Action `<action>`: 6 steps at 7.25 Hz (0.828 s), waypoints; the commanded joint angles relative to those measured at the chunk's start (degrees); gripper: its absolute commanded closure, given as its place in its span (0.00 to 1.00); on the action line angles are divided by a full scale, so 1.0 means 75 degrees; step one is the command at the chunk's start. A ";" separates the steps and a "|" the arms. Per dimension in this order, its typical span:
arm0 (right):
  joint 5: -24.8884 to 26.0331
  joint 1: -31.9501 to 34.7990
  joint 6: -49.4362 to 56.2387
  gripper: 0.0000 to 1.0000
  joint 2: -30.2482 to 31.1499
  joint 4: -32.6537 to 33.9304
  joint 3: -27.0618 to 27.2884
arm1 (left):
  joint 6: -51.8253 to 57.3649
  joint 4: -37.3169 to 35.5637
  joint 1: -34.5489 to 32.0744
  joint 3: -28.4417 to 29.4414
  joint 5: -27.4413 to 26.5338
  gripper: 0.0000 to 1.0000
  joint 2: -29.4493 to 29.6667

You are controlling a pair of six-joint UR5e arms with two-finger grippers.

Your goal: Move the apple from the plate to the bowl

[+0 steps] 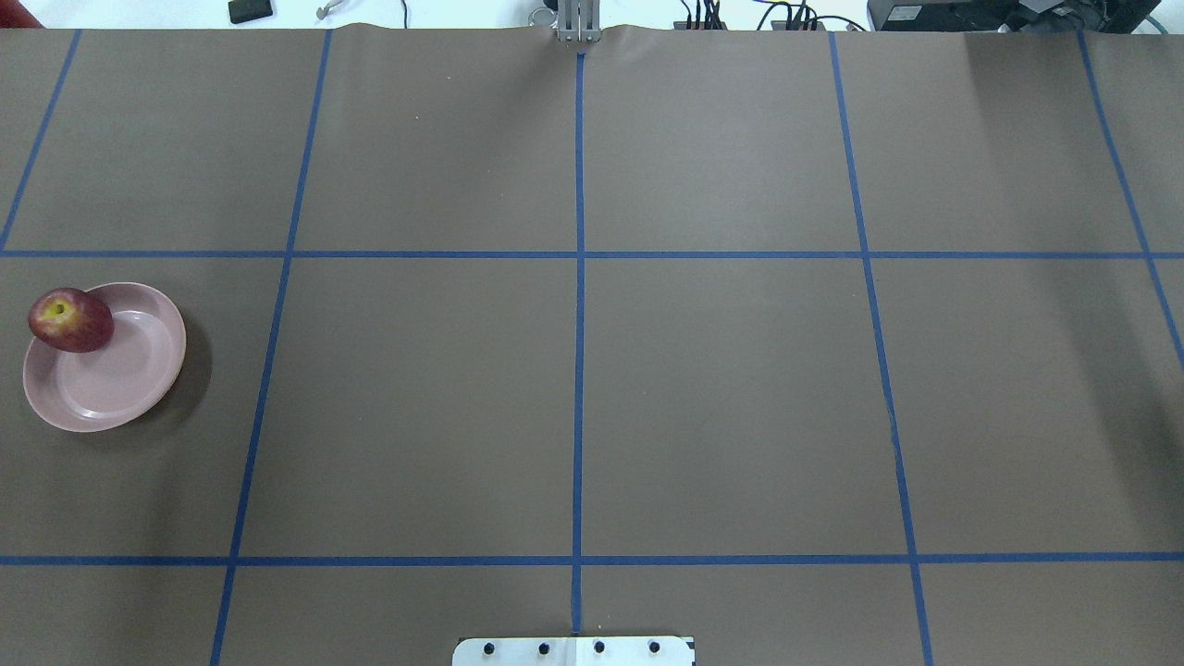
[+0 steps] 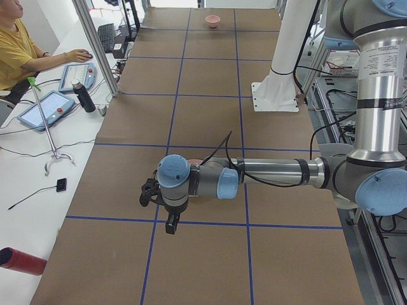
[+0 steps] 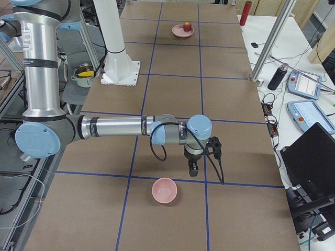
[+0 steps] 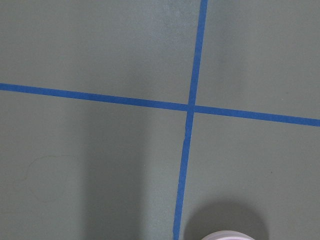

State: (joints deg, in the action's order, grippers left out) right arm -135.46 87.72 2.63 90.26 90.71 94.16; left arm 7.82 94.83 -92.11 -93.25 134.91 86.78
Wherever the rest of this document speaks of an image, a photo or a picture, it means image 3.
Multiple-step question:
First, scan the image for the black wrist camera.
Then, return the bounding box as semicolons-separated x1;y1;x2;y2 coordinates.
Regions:
206;136;222;160

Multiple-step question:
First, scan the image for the lower teach pendant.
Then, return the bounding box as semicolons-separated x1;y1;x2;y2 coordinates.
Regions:
287;100;334;135

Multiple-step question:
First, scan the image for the orange black adapter box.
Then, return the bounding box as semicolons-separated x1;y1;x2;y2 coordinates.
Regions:
262;102;273;116

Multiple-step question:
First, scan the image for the red bottle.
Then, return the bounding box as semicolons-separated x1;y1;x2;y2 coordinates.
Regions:
239;1;252;26

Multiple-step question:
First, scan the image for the black bottle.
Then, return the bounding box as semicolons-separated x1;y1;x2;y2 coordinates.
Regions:
267;65;288;90

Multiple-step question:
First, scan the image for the black laptop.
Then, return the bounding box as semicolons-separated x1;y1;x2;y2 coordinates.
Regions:
280;122;334;195

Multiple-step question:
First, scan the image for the pink bowl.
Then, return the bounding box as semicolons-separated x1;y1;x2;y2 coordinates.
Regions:
152;177;177;204

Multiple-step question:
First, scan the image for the red apple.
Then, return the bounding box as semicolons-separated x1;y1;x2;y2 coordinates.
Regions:
183;21;192;32

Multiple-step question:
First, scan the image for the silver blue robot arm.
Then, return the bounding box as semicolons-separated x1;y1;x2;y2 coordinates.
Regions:
13;1;214;177

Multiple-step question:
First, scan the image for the white cable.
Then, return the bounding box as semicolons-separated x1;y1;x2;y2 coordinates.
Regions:
0;172;46;231

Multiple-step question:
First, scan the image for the small black device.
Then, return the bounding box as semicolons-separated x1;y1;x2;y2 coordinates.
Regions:
251;42;259;48

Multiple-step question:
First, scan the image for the pink plate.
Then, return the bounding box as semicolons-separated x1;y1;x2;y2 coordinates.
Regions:
172;25;194;38

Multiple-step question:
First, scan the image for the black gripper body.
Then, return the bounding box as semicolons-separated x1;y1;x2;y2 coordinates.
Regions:
184;144;204;165

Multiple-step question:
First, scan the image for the black monitor stand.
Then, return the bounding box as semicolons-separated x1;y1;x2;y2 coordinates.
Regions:
285;187;334;241

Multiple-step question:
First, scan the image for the aluminium frame post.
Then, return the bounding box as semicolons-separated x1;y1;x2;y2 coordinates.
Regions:
250;0;297;82

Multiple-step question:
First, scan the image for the upper teach pendant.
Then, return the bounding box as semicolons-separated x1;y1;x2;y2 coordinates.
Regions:
286;71;322;100

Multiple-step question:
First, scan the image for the teach pendant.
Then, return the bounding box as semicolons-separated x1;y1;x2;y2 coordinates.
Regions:
286;71;322;100
287;100;334;135

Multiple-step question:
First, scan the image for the green pot with yellow item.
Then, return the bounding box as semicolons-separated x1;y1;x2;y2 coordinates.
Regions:
71;63;95;88

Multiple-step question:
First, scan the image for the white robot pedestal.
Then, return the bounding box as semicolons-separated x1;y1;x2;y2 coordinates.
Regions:
94;0;141;86

